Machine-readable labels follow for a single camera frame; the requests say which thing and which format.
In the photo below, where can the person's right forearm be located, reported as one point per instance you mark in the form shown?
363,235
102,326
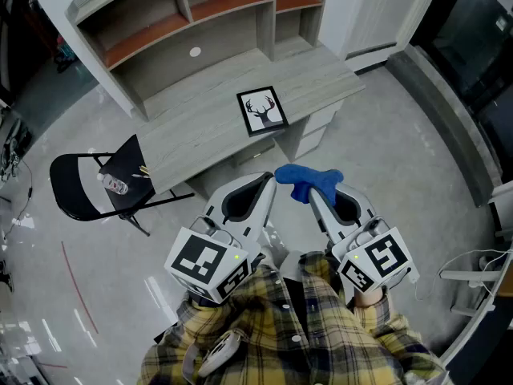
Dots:
364,300

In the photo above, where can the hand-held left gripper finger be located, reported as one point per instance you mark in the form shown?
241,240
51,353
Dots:
224,197
262,219

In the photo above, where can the white drawer cabinet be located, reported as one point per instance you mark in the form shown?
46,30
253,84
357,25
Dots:
316,134

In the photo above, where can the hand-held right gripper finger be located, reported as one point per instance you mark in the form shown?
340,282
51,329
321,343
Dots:
360,207
324,219

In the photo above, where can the white round device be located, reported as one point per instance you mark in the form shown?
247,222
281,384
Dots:
218,353

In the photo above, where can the grey inner top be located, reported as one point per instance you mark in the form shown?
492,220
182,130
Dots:
290,265

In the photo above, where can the grey wooden desk with shelves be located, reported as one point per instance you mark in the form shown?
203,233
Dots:
224,30

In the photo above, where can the black folding chair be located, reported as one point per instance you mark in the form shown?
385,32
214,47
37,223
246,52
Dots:
66,183

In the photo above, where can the white door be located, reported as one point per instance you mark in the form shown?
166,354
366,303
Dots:
380,10

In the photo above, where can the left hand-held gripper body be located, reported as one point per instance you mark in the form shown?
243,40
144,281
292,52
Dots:
200,261

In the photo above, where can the yellow plaid shirt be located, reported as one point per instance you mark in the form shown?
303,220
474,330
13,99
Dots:
280,343

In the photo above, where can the grey stone ledge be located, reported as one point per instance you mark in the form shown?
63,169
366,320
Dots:
441,106

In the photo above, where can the black framed deer picture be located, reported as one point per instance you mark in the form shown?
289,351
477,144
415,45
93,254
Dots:
262,112

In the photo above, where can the blue cloth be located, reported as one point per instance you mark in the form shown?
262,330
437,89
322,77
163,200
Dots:
304,177

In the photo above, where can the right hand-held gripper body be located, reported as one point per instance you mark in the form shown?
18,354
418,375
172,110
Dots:
380,255

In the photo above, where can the person's left forearm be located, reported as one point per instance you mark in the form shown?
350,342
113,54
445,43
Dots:
208,315

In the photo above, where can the clear plastic water bottle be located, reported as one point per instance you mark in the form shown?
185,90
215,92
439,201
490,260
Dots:
114,183

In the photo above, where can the dark glass door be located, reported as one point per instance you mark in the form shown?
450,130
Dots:
473,34

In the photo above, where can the pile of equipment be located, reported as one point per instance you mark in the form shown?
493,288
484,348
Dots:
12,147

